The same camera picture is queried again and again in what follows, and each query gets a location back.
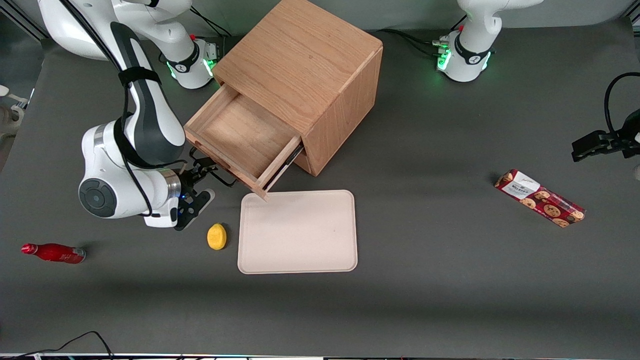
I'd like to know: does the black cable along right arm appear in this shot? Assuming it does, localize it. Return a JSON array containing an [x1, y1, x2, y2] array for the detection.
[[59, 0, 157, 219]]

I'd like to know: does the black thin table cable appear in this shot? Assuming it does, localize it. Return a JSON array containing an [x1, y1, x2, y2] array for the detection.
[[0, 330, 114, 359]]

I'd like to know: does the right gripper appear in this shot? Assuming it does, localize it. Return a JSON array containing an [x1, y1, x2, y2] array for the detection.
[[144, 157, 222, 229]]

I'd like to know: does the yellow lemon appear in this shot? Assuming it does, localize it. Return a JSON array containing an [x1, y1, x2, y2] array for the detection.
[[207, 223, 228, 251]]

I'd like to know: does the black right arm base cable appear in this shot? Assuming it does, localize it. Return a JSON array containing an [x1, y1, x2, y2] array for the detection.
[[191, 7, 234, 39]]

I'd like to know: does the beige rectangular tray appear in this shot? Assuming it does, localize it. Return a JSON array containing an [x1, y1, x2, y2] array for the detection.
[[237, 189, 359, 275]]

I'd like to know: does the black looped gripper cable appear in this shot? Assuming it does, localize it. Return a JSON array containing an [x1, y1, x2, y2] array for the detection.
[[604, 72, 640, 138]]

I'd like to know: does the red cookie package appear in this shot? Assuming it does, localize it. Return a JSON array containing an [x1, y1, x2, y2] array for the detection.
[[494, 169, 586, 228]]

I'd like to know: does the dark grey table cover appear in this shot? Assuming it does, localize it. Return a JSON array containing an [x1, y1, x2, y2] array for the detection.
[[0, 20, 640, 357]]

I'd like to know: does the black arm base cable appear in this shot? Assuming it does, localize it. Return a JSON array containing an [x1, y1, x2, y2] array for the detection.
[[191, 7, 234, 39], [382, 15, 468, 56]]

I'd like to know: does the red bottle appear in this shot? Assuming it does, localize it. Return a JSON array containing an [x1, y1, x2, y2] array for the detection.
[[21, 243, 87, 264]]

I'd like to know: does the wooden drawer with long handle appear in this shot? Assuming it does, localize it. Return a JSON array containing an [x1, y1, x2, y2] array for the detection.
[[183, 82, 305, 202]]

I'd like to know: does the black left arm base cable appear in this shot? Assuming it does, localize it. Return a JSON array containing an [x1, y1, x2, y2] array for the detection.
[[382, 15, 468, 56]]

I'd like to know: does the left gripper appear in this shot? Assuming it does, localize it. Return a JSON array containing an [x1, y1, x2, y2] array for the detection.
[[571, 109, 640, 163]]

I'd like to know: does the white clamp fixture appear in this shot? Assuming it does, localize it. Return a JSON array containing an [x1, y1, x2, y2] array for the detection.
[[0, 84, 29, 129]]

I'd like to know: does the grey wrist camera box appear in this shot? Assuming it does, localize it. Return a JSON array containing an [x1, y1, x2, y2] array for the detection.
[[174, 188, 216, 232]]

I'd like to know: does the wooden drawer cabinet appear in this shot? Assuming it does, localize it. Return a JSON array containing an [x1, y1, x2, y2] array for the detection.
[[213, 0, 384, 177]]

